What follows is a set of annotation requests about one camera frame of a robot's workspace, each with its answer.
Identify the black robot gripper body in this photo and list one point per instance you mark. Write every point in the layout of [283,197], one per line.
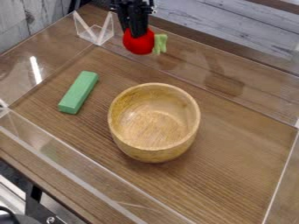
[146,5]

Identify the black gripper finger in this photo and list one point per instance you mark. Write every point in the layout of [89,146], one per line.
[138,22]
[123,17]

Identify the red plush strawberry toy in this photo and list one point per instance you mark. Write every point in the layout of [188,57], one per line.
[150,43]

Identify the green rectangular block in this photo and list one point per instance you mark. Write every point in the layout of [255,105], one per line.
[77,92]

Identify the wooden bowl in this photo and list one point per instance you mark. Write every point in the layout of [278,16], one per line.
[154,120]

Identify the clear acrylic tray walls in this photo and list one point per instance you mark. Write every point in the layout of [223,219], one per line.
[238,175]

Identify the black table leg bracket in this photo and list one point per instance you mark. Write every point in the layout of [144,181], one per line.
[36,210]

